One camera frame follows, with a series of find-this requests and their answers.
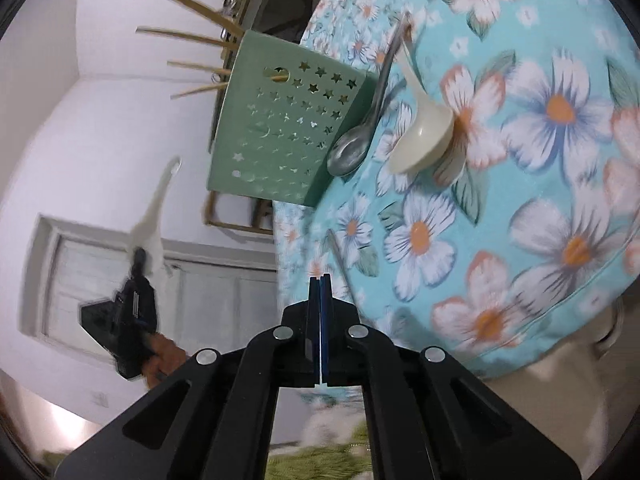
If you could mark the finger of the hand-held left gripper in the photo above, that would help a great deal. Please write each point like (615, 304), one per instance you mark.
(139, 265)

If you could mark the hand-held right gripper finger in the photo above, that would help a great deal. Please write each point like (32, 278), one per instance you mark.
(325, 340)
(314, 330)

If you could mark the white ceramic spoon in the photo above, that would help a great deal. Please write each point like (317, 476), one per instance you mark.
(147, 230)

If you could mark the metal spoon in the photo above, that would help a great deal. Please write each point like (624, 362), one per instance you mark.
(347, 152)

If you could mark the wooden chopstick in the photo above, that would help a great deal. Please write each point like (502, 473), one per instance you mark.
(187, 37)
(200, 68)
(200, 91)
(197, 10)

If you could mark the green perforated utensil holder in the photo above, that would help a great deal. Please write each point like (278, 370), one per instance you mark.
(280, 130)

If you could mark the cream ceramic spoon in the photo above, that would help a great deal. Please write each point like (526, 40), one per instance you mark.
(420, 142)

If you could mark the person's left hand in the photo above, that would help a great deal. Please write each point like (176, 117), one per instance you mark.
(167, 360)

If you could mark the white panel door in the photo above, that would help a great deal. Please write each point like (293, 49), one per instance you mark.
(210, 300)

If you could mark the wooden chair black seat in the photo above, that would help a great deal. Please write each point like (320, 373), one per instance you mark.
(240, 229)

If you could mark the green fuzzy cloth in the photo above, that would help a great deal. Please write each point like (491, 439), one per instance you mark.
(320, 455)

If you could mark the floral light blue blanket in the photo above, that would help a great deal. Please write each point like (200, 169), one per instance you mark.
(525, 210)

